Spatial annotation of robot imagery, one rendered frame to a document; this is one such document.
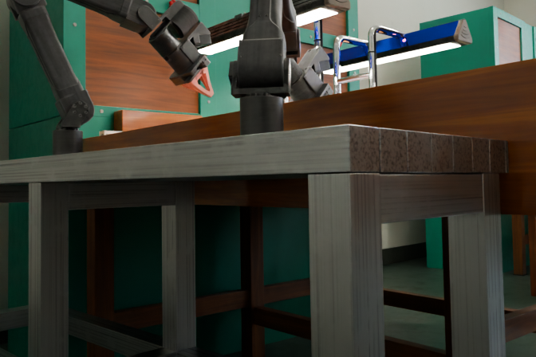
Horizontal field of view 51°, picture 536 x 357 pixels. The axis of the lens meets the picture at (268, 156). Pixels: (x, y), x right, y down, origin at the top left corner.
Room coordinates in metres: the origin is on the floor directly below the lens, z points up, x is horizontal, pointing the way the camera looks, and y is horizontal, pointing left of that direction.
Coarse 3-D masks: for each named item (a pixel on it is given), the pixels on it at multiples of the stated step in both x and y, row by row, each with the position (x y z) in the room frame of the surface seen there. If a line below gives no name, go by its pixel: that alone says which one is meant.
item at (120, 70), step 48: (48, 0) 1.79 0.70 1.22; (144, 0) 1.86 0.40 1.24; (192, 0) 2.00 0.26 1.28; (240, 0) 2.13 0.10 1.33; (96, 48) 1.76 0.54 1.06; (144, 48) 1.87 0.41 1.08; (48, 96) 1.79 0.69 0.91; (96, 96) 1.76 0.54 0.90; (144, 96) 1.87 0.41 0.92; (192, 96) 2.00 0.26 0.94; (288, 96) 2.29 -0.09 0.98
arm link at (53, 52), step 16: (16, 16) 1.20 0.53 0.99; (32, 16) 1.16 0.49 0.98; (48, 16) 1.19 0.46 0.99; (32, 32) 1.17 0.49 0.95; (48, 32) 1.19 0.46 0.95; (48, 48) 1.19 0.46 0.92; (48, 64) 1.19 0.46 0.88; (64, 64) 1.20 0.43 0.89; (48, 80) 1.21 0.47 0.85; (64, 80) 1.20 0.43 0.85; (64, 96) 1.20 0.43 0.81; (80, 96) 1.21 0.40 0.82; (64, 112) 1.20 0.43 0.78
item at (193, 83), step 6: (198, 72) 1.37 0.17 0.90; (204, 72) 1.39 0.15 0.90; (180, 78) 1.37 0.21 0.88; (186, 78) 1.37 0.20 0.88; (192, 78) 1.36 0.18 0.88; (198, 78) 1.38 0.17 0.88; (204, 78) 1.40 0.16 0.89; (192, 84) 1.37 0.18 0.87; (198, 84) 1.38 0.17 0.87; (210, 84) 1.41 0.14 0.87; (198, 90) 1.39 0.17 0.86; (204, 90) 1.40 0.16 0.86; (210, 90) 1.41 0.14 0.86; (210, 96) 1.42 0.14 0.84
